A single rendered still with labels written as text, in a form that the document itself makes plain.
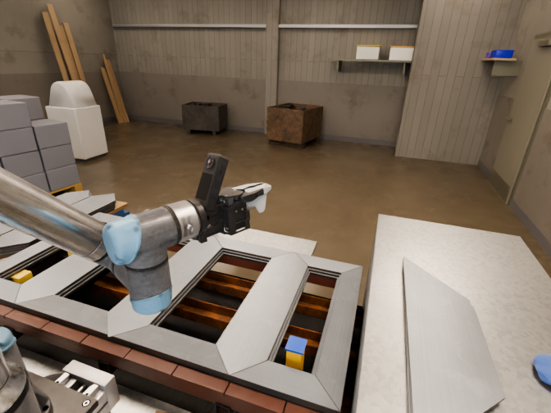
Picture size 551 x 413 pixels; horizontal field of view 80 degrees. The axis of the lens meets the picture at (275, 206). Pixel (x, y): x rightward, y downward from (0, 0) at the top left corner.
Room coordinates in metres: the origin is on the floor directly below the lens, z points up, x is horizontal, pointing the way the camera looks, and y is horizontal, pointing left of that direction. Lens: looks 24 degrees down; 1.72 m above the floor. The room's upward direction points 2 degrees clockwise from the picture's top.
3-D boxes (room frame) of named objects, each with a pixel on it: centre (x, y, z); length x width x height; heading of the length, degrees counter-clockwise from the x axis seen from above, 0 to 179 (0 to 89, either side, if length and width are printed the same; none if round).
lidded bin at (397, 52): (7.26, -2.41, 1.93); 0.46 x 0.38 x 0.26; 72
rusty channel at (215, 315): (1.16, 0.44, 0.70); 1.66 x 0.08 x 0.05; 72
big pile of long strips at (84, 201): (1.73, 1.33, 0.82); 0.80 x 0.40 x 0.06; 162
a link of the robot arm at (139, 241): (0.49, 0.23, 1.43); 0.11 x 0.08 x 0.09; 136
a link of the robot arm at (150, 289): (0.51, 0.24, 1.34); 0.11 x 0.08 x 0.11; 46
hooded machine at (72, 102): (5.74, 3.52, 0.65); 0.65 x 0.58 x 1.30; 71
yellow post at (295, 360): (0.78, -0.08, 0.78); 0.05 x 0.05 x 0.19; 72
